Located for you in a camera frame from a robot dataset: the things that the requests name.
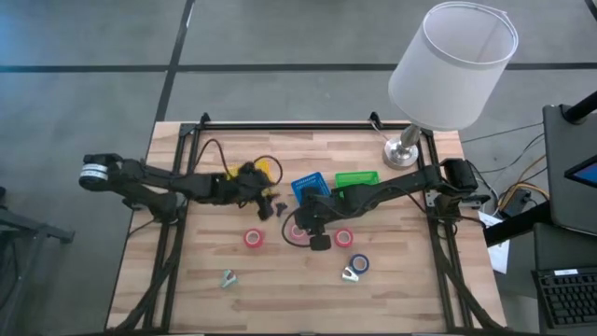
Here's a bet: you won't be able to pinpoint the black table frame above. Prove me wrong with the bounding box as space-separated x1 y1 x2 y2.
111 111 509 335

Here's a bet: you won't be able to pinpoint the yellow plastic basket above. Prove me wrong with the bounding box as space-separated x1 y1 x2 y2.
225 158 277 198

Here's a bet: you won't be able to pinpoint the yellow floor cables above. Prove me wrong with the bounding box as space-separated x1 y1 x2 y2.
496 156 551 211

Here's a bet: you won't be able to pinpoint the black camera cable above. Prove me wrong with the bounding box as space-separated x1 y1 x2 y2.
254 155 285 187

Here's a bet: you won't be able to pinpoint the black keyboard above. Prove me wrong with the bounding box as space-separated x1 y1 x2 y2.
531 266 597 330

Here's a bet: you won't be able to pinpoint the silver table lamp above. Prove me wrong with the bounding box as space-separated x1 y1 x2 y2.
382 0 520 170

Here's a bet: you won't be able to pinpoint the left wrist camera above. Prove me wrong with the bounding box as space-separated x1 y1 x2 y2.
240 162 263 182

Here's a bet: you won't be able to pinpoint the blue tape roll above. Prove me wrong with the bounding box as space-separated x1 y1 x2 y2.
348 253 370 275

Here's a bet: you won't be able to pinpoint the large display screen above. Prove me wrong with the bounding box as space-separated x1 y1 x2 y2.
563 156 597 188

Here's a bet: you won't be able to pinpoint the green plastic basket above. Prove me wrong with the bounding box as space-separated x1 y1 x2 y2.
334 170 382 200

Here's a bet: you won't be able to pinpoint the pink tape roll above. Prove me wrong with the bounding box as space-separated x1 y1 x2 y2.
281 208 312 248

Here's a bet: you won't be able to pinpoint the red tape roll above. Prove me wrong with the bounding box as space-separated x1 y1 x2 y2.
288 222 310 243
243 228 265 249
333 227 354 248

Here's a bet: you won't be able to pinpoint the black display pole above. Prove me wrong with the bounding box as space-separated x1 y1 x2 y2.
561 91 597 125

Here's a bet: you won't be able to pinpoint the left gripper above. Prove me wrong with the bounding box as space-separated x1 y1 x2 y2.
222 165 280 221

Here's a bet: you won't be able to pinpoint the white paper sheet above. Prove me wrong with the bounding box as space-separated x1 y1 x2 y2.
478 210 510 274

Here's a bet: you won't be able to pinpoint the blue plastic basket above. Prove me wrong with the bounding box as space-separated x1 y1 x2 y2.
290 171 332 206

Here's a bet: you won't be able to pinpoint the grey desk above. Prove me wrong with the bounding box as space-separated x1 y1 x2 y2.
543 105 597 237

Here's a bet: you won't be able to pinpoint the black metal stand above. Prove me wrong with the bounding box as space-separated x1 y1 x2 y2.
0 186 76 328

